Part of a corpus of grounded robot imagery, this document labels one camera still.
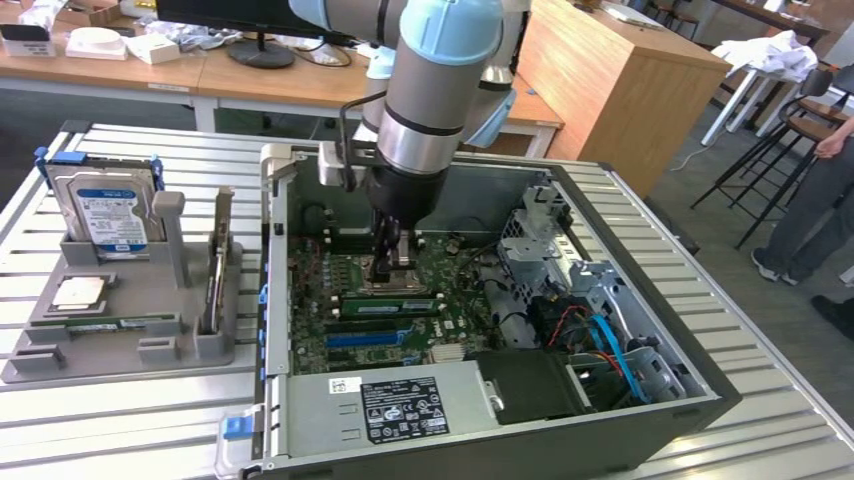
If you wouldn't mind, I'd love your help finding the green motherboard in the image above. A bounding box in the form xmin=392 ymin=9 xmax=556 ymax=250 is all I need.
xmin=286 ymin=234 xmax=508 ymax=376

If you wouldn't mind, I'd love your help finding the white labelled cardboard box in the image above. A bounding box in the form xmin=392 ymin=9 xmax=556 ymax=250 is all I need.
xmin=0 ymin=21 xmax=56 ymax=58

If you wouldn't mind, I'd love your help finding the green RAM stick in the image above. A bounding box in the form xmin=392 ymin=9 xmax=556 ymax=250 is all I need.
xmin=340 ymin=296 xmax=443 ymax=320
xmin=28 ymin=313 xmax=180 ymax=332

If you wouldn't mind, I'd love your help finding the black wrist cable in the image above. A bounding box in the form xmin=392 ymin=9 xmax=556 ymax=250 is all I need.
xmin=337 ymin=92 xmax=389 ymax=194

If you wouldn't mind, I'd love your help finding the open black PC case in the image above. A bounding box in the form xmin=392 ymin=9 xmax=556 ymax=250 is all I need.
xmin=216 ymin=141 xmax=743 ymax=480

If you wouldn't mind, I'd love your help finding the small white box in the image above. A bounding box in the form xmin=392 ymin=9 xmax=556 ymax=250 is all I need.
xmin=124 ymin=34 xmax=182 ymax=65

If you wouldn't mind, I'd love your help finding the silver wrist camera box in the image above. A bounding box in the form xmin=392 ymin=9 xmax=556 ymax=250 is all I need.
xmin=316 ymin=141 xmax=379 ymax=187

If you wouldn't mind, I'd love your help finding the person in grey trousers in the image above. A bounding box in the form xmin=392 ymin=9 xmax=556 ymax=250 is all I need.
xmin=750 ymin=117 xmax=854 ymax=287

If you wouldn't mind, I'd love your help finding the metal disk bay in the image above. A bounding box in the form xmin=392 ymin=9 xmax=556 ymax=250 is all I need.
xmin=496 ymin=183 xmax=688 ymax=351

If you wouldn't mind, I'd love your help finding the hard disk blue carrier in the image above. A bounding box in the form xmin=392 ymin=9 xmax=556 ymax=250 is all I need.
xmin=33 ymin=146 xmax=169 ymax=262

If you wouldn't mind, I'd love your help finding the silver CPU chip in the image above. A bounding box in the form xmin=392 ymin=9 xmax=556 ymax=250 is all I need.
xmin=50 ymin=276 xmax=108 ymax=310

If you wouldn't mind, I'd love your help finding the CPU socket with metal cover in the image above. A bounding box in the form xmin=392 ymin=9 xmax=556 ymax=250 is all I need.
xmin=357 ymin=248 xmax=429 ymax=297

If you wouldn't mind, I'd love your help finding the blue flat data wire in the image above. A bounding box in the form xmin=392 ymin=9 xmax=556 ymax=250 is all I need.
xmin=584 ymin=308 xmax=652 ymax=402

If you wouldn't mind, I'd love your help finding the white table frame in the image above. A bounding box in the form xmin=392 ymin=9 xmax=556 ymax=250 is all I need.
xmin=697 ymin=63 xmax=783 ymax=147

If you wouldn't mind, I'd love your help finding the person's bare hand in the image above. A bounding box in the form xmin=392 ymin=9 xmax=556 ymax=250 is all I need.
xmin=814 ymin=130 xmax=850 ymax=160

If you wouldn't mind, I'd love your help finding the black shoe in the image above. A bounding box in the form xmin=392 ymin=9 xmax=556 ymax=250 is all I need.
xmin=808 ymin=293 xmax=854 ymax=342

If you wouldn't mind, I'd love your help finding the wooden cabinet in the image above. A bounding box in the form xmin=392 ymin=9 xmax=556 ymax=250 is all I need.
xmin=513 ymin=0 xmax=733 ymax=197

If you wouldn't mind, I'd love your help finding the grey parts rack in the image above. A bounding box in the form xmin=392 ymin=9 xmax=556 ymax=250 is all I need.
xmin=0 ymin=186 xmax=245 ymax=385

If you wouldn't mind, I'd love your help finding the black computer monitor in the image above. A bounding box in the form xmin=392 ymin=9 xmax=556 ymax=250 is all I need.
xmin=154 ymin=0 xmax=361 ymax=70

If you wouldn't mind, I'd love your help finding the white crumpled cloth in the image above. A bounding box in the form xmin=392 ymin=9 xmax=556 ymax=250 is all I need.
xmin=708 ymin=29 xmax=820 ymax=84

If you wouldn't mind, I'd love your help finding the black stool wooden seat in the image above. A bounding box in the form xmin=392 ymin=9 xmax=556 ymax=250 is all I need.
xmin=688 ymin=65 xmax=854 ymax=251

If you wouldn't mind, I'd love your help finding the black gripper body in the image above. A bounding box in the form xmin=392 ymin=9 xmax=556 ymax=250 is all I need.
xmin=365 ymin=167 xmax=448 ymax=234

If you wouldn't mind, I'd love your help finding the grey power supply with label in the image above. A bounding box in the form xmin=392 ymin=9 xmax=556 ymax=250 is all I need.
xmin=284 ymin=360 xmax=503 ymax=457

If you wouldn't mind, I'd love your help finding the graphics card metal bracket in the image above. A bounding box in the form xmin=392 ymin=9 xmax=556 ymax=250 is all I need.
xmin=201 ymin=185 xmax=238 ymax=335

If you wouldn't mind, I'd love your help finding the white round device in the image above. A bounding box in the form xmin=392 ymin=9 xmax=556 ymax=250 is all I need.
xmin=64 ymin=26 xmax=129 ymax=62

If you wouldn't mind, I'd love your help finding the wooden desk white frame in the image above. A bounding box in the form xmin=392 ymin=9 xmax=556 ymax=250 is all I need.
xmin=196 ymin=47 xmax=567 ymax=159
xmin=0 ymin=9 xmax=209 ymax=132

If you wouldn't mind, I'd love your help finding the black fan shroud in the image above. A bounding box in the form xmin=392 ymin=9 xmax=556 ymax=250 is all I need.
xmin=475 ymin=351 xmax=596 ymax=427

